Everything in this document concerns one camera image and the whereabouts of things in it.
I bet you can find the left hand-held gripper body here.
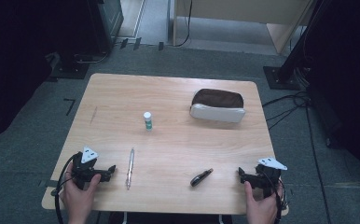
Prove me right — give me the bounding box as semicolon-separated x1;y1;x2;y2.
71;146;108;190

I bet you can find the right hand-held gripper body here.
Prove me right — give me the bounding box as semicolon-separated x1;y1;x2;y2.
246;156;289;199

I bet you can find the black marker pen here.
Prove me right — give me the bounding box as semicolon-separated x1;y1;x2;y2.
189;167;215;188

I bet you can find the white and green glue stick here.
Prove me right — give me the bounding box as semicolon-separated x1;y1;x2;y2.
143;111;154;132

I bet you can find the brown and white pencil case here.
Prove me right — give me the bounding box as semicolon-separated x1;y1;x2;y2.
188;88;247;124

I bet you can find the person's right hand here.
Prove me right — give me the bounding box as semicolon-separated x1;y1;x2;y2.
243;180;285;224

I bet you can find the person's left hand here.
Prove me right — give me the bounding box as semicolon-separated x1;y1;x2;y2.
60;161;103;217

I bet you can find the silver pen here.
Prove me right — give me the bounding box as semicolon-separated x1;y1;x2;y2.
125;147;136;191

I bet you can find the black floor stand base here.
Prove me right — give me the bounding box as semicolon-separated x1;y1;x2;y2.
49;51;107;80

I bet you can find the black metal stand with base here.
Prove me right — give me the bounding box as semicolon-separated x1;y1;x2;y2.
262;0;326;91

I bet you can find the black cabinet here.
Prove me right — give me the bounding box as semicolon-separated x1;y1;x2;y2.
86;0;125;56

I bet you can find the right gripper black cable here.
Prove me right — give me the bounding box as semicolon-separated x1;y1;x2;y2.
261;169;290;224

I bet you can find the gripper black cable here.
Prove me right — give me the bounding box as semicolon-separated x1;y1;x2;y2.
53;151;83;224
261;169;290;224

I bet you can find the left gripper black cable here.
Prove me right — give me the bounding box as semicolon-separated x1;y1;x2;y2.
53;151;83;224

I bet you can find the long black floor cable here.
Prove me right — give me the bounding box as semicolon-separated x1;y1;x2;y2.
304;104;334;224

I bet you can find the bundle of black floor cables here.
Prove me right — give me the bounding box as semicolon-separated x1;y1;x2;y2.
261;91;312;131

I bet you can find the black hanging cable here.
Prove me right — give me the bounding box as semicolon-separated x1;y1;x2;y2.
173;0;194;48

